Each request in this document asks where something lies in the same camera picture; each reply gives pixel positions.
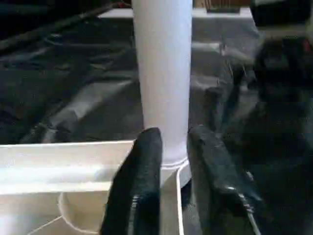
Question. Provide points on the white plastic table top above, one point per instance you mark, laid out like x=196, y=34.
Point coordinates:
x=49, y=159

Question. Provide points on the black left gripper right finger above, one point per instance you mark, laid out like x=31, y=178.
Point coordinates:
x=215, y=186

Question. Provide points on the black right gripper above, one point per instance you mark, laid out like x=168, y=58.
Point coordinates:
x=281, y=63

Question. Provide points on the black work mat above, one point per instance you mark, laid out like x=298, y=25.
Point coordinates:
x=73, y=73

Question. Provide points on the white plastic table leg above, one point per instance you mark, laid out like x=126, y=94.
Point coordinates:
x=163, y=73

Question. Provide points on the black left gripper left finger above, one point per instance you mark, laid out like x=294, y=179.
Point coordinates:
x=139, y=186

